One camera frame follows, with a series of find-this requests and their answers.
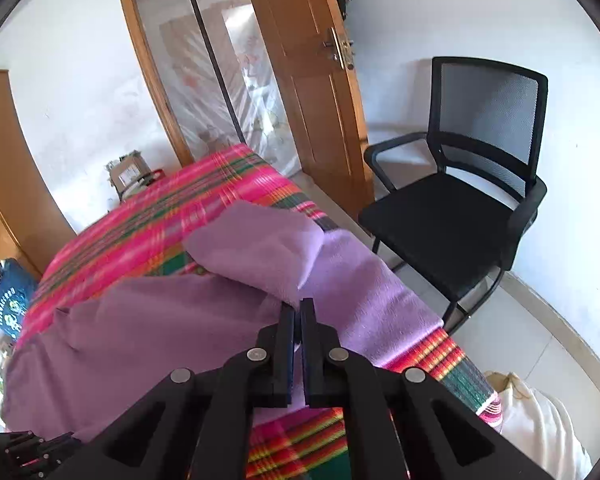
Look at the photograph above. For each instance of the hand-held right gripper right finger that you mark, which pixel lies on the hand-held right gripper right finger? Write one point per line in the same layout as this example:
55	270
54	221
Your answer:
308	340

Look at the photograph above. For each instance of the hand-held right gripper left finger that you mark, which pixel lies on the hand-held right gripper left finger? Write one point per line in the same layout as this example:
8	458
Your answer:
287	340

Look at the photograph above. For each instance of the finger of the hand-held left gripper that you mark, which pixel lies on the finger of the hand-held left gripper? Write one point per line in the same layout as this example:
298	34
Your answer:
35	452

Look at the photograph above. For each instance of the purple fleece pants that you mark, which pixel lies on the purple fleece pants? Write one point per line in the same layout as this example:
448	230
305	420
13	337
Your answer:
180	320

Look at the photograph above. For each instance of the blue printed tote bag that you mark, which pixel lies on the blue printed tote bag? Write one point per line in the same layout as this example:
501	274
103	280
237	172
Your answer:
10	300

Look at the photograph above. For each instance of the black mesh office chair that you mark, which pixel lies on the black mesh office chair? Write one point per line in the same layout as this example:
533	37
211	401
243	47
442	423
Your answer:
440	220

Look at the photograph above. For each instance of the pink plaid bed sheet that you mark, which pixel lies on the pink plaid bed sheet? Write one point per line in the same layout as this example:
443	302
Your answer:
140	220

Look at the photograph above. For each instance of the cardboard box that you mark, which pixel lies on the cardboard box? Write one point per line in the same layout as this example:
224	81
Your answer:
130	175

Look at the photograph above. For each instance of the wooden door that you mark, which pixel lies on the wooden door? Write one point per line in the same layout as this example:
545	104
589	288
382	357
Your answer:
310	110

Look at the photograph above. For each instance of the white cloth bundle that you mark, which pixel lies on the white cloth bundle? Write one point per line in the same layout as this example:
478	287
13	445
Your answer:
540	425

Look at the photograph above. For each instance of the translucent printed door curtain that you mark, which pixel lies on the translucent printed door curtain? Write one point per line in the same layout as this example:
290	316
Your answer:
200	75

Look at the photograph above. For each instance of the wooden wardrobe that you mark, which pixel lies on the wooden wardrobe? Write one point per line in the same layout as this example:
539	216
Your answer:
10	170

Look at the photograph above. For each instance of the wooden door frame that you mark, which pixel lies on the wooden door frame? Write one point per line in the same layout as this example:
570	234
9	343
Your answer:
140	70

